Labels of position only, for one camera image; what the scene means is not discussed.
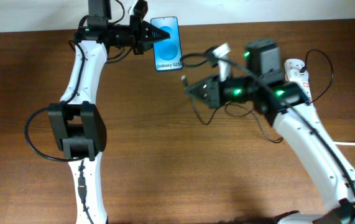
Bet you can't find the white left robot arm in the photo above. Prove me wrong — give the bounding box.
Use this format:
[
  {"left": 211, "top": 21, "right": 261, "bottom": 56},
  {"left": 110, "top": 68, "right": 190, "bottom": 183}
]
[{"left": 48, "top": 1, "right": 170, "bottom": 223}]

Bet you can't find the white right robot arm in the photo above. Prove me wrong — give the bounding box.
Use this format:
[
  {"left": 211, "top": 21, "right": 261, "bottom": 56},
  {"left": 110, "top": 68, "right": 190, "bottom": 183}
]
[{"left": 185, "top": 39, "right": 355, "bottom": 223}]

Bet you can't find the white charger adapter plug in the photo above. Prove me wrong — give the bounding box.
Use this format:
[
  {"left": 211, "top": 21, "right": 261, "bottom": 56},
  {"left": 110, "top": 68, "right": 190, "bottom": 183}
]
[{"left": 285, "top": 67, "right": 308, "bottom": 82}]

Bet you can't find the blue Galaxy smartphone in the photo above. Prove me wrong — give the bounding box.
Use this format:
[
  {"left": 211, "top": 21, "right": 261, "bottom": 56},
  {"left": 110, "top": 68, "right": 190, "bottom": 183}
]
[{"left": 150, "top": 16, "right": 183, "bottom": 72}]

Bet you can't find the black charger cable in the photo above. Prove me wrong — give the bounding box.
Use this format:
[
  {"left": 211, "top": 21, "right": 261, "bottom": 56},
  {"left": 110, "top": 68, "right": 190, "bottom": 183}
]
[{"left": 179, "top": 49, "right": 336, "bottom": 144}]

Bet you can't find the white power strip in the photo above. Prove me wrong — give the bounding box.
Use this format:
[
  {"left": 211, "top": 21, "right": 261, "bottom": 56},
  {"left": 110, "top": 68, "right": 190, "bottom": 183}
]
[{"left": 284, "top": 58, "right": 312, "bottom": 101}]

